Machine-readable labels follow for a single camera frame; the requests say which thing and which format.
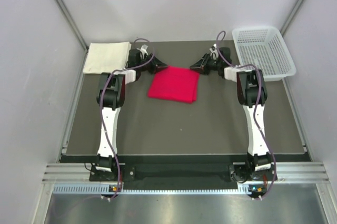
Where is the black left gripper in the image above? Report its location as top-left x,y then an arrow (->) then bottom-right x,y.
137,52 -> 167,74

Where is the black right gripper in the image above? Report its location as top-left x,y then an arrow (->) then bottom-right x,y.
190,53 -> 222,75

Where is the pink red t shirt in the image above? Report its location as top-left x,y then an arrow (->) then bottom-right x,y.
147,66 -> 200,104

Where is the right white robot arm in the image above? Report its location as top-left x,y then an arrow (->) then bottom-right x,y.
190,45 -> 272,180

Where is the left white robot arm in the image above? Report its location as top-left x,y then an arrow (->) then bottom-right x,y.
95,45 -> 168,180

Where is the folded cream white t shirt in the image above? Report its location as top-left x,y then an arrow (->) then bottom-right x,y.
83,42 -> 131,74

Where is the white perforated plastic basket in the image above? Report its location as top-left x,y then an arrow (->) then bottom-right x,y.
232,26 -> 296,82

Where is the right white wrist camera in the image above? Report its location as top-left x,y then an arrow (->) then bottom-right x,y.
210,44 -> 219,60

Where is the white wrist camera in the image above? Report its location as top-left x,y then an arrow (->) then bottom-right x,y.
210,44 -> 219,60
139,45 -> 148,55

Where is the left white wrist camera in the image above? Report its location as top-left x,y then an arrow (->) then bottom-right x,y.
139,45 -> 148,55

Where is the left aluminium frame post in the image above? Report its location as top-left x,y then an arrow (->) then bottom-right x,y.
36,0 -> 89,50

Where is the aluminium frame post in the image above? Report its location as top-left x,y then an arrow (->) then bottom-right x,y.
36,0 -> 89,50
280,0 -> 305,36

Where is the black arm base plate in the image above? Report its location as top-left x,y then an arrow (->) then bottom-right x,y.
90,163 -> 276,184

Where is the slotted grey cable duct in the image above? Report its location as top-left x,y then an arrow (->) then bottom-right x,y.
53,184 -> 262,195

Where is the right aluminium frame post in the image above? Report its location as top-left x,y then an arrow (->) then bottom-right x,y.
280,0 -> 305,36

